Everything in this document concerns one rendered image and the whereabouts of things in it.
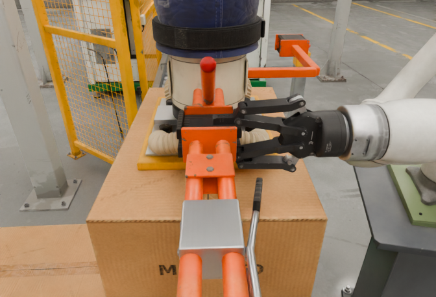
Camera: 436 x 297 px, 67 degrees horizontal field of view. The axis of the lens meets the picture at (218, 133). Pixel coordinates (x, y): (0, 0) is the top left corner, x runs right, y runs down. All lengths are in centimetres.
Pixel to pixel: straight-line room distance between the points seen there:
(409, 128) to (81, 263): 105
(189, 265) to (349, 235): 185
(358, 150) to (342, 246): 155
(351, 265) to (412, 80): 137
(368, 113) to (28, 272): 112
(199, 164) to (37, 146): 186
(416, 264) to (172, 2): 112
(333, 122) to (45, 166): 198
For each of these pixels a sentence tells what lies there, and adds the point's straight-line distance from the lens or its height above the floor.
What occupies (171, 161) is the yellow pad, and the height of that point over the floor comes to 109.
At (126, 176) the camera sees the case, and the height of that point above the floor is 107.
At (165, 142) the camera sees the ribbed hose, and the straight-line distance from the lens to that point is 61.
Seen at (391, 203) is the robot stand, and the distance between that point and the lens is 120.
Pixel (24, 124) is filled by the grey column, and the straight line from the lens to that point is 218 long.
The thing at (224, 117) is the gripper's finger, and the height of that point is 124.
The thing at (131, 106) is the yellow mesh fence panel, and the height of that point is 64.
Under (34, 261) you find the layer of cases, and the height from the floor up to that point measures 54.
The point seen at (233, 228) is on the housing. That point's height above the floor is 122.
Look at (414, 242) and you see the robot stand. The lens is 110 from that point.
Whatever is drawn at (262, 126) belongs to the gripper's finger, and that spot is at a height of 122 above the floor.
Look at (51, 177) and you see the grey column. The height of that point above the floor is 19.
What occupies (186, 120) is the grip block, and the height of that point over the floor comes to 122.
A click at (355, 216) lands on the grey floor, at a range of 226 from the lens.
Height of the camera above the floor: 146
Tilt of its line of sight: 30 degrees down
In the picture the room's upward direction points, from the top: straight up
